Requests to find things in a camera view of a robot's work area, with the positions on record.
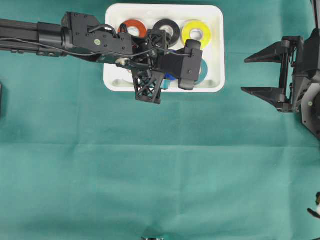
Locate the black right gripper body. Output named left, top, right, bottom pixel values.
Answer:
left=275, top=36, right=305, bottom=113

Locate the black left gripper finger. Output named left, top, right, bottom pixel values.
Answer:
left=161, top=79, right=171, bottom=90

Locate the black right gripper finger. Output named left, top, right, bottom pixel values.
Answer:
left=241, top=87, right=283, bottom=109
left=244, top=41, right=284, bottom=63

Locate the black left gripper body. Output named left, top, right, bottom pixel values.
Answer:
left=131, top=29, right=171, bottom=105

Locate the blue tape roll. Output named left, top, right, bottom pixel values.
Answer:
left=163, top=48, right=185, bottom=82

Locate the white tape roll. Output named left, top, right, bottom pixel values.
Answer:
left=112, top=67, right=133, bottom=87

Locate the red tape roll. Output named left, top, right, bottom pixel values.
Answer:
left=117, top=19, right=148, bottom=40

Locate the green tape roll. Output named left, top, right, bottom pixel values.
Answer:
left=194, top=59, right=208, bottom=85

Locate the black tape roll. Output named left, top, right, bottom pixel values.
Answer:
left=153, top=19, right=181, bottom=48

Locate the yellow tape roll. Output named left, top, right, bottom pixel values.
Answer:
left=181, top=20, right=212, bottom=50

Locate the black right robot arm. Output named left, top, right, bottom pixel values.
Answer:
left=242, top=29, right=320, bottom=138

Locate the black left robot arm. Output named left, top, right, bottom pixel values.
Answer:
left=0, top=12, right=171, bottom=104

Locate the white plastic case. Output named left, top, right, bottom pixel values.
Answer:
left=103, top=3, right=225, bottom=93

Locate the green table cloth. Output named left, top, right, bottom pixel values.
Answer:
left=0, top=0, right=320, bottom=240

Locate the black white object at edge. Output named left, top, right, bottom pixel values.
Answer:
left=307, top=192, right=320, bottom=219

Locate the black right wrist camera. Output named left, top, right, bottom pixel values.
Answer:
left=295, top=28, right=320, bottom=84

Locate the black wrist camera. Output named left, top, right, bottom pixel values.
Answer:
left=157, top=39, right=203, bottom=91
left=295, top=28, right=320, bottom=84

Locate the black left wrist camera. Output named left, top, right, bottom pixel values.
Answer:
left=157, top=39, right=203, bottom=91

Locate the black low camera top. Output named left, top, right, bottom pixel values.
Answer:
left=140, top=236, right=165, bottom=240

